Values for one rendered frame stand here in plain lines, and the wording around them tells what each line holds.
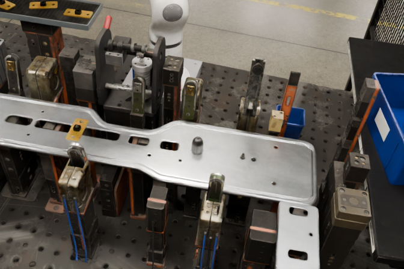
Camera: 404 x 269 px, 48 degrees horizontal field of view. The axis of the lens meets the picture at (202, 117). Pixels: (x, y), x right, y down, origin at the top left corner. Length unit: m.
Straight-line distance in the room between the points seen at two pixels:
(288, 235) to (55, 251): 0.69
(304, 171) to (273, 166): 0.08
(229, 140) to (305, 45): 2.34
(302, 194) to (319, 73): 2.17
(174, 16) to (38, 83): 0.46
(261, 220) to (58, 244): 0.62
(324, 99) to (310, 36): 1.74
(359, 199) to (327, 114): 0.79
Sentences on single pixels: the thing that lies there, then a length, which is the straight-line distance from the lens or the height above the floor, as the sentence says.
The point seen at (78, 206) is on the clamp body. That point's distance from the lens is 1.20.
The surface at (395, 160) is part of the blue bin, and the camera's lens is 1.25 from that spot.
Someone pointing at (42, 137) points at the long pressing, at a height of 1.00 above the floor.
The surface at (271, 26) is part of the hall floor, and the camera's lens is 3.70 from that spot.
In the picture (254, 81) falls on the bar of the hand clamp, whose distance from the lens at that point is 1.26.
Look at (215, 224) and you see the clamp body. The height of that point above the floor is 1.04.
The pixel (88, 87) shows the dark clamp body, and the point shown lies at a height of 1.02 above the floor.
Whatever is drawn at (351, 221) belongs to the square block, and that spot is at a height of 1.03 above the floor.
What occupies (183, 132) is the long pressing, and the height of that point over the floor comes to 1.00.
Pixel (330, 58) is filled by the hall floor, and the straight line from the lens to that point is 3.49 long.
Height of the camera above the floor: 1.93
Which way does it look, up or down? 44 degrees down
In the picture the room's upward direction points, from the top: 6 degrees clockwise
